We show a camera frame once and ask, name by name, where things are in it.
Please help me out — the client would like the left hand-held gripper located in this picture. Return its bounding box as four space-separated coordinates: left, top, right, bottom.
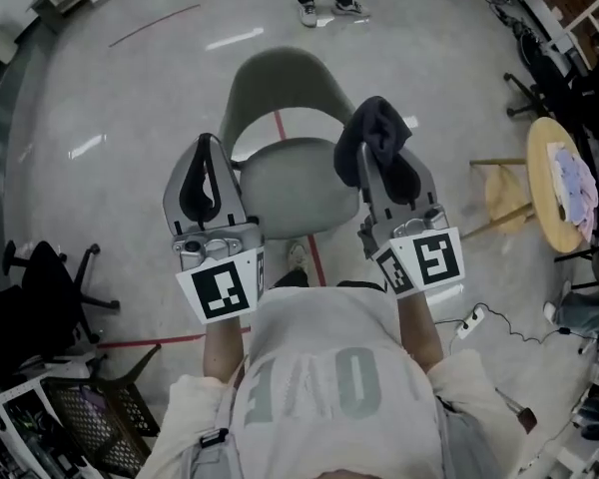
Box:
162 133 267 325

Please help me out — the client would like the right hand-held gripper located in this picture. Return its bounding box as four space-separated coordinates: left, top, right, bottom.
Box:
357 142 467 298

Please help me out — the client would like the dark cloth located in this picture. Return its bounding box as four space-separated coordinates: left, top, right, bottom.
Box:
332 95 414 205

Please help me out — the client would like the grey-green chair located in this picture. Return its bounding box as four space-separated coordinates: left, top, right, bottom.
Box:
218 47 364 241

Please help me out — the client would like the person's left forearm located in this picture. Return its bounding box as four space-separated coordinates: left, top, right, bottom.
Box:
201 311 252 384

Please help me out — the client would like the person's right forearm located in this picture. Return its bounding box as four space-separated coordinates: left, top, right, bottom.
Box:
395 286 446 374

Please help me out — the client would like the black swivel chair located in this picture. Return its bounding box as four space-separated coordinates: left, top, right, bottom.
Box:
503 50 599 142

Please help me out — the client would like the black office chair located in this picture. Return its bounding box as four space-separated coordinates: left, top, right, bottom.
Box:
0 239 122 386

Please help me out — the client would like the wooden stool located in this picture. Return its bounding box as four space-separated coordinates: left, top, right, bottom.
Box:
468 157 539 240

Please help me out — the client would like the person's light shoe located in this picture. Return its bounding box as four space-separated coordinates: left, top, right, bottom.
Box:
287 239 308 273

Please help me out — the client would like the person's dark trouser leg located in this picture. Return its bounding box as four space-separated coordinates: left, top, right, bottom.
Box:
268 268 310 291

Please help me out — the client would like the round wooden table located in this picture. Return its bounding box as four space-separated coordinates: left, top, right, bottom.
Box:
525 116 599 255

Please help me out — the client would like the white power strip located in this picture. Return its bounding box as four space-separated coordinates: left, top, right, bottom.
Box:
456 304 486 339

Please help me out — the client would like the pile of pastel cloths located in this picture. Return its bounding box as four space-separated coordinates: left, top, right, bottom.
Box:
545 141 599 242

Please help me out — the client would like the person's beige shirt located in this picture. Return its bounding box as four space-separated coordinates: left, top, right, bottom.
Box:
138 283 530 479

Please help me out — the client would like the black plastic crate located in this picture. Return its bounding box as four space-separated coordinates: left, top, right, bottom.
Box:
43 376 162 471

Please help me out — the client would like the black power cable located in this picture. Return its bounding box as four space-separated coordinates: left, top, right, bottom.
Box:
434 302 580 344

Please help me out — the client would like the white shelf frame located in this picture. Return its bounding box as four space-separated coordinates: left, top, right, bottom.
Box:
558 0 599 69

